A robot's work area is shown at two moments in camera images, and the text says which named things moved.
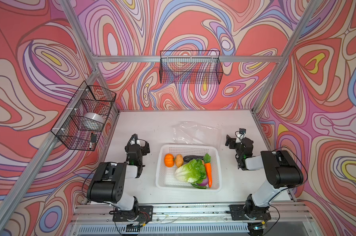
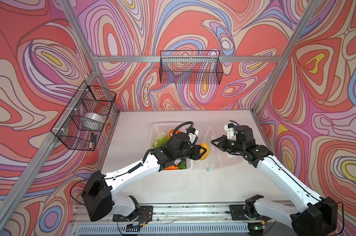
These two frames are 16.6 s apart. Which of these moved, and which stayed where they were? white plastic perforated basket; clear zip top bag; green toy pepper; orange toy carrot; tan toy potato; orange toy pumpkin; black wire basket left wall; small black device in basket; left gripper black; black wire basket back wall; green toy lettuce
Moved: orange toy pumpkin; white plastic perforated basket; tan toy potato; left gripper black; green toy lettuce; green toy pepper; clear zip top bag; orange toy carrot
Stayed: small black device in basket; black wire basket left wall; black wire basket back wall
